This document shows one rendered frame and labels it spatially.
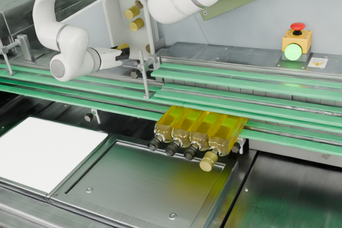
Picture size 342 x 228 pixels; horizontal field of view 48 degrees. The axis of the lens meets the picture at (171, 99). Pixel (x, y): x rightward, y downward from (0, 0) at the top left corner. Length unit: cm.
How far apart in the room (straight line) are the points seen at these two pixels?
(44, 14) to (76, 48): 13
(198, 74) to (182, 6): 35
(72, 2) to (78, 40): 119
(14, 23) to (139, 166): 99
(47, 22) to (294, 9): 69
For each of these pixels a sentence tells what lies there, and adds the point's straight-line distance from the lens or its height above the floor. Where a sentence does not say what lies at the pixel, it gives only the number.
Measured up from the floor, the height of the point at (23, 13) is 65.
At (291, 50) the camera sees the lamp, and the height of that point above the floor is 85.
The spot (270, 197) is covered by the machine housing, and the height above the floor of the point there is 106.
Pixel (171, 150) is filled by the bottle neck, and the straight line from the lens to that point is 106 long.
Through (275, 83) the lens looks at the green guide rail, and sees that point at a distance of 108.
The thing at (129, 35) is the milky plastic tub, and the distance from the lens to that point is 142.
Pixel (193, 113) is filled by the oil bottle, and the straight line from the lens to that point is 116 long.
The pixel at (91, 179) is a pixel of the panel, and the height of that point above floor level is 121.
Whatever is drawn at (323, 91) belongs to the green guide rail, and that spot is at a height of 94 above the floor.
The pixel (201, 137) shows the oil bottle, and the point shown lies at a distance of 106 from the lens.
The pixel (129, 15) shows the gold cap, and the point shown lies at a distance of 133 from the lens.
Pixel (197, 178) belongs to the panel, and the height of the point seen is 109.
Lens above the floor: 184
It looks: 47 degrees down
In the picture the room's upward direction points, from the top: 138 degrees counter-clockwise
